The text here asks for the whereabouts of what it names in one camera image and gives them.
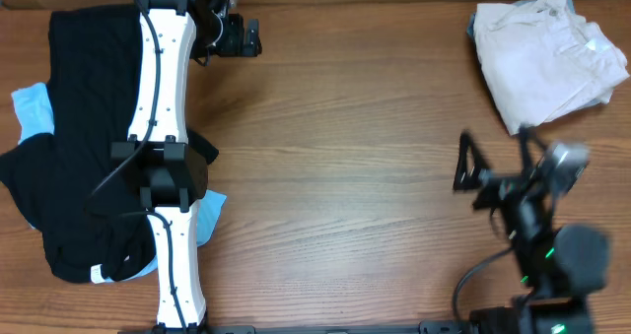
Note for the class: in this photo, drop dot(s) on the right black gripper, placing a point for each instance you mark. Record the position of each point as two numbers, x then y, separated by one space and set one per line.
499 181

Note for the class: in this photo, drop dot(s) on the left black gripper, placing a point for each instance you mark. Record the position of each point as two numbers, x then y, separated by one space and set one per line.
239 42

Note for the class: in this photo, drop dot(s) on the beige khaki shorts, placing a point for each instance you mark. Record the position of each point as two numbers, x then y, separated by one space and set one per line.
540 61

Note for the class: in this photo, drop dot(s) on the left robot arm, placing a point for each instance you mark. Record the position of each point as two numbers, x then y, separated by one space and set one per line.
156 159

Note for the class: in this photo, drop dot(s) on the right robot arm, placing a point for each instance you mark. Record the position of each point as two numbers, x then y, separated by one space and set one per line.
561 267

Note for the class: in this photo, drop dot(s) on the folded light blue jeans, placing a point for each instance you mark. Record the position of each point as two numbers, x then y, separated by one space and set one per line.
604 98

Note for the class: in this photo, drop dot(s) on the light blue garment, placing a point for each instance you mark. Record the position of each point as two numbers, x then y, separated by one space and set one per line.
34 113

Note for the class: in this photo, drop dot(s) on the black t-shirt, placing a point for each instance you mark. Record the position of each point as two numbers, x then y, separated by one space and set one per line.
55 180

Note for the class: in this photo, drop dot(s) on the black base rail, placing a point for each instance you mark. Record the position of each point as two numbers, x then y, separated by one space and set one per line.
424 327

